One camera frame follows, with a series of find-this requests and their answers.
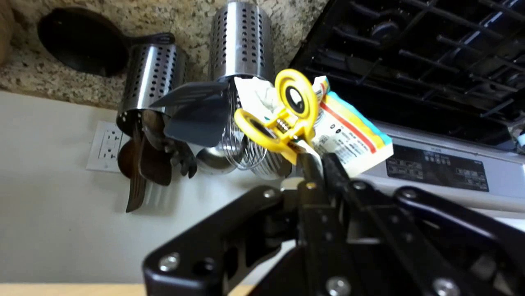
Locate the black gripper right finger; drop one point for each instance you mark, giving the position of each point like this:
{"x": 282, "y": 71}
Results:
{"x": 426, "y": 240}

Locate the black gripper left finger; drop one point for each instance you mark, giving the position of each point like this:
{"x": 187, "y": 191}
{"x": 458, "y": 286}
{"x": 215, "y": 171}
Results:
{"x": 234, "y": 240}

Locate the colourful printed snack bag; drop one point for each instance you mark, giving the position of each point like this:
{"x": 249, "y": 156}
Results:
{"x": 349, "y": 137}

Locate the yellow bag clip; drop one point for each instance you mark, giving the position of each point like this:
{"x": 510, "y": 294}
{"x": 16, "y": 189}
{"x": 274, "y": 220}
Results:
{"x": 295, "y": 99}

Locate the metal whisk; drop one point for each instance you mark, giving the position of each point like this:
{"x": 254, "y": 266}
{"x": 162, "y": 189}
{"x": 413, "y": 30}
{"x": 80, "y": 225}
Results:
{"x": 251, "y": 158}

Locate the black spoon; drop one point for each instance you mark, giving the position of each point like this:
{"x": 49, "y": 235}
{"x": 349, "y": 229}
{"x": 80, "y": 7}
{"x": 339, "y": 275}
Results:
{"x": 182, "y": 158}

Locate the tall black turner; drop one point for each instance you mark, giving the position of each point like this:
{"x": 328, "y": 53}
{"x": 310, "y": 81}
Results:
{"x": 148, "y": 165}

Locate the grey metal turner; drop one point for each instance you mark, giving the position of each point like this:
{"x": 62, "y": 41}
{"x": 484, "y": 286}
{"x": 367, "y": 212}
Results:
{"x": 197, "y": 112}

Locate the black spatula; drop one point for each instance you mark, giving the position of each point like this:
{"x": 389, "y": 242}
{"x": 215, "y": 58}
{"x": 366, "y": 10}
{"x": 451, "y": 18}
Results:
{"x": 125, "y": 161}

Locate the stainless steel stove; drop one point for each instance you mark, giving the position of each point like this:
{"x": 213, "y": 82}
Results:
{"x": 426, "y": 66}

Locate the small black pan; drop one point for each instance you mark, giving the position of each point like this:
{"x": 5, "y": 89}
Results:
{"x": 82, "y": 41}

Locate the white wall outlet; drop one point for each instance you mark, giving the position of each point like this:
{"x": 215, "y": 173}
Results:
{"x": 107, "y": 145}

